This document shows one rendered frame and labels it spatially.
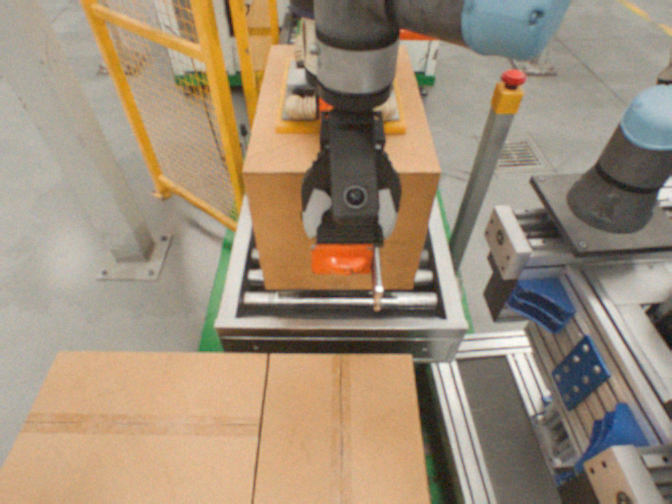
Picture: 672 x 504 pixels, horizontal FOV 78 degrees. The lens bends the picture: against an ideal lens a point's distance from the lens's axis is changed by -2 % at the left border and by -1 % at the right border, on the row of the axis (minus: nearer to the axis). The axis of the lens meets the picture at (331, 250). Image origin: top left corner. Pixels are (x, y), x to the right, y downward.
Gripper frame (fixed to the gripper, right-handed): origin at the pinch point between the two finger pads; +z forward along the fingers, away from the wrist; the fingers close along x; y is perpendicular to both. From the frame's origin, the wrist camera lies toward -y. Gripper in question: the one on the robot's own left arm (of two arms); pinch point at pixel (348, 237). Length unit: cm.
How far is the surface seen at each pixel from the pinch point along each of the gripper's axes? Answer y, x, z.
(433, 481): -2, -33, 122
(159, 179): 145, 97, 108
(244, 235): 59, 31, 62
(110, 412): 2, 59, 68
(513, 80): 79, -50, 18
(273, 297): 37, 20, 67
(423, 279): 45, -27, 68
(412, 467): -11, -17, 68
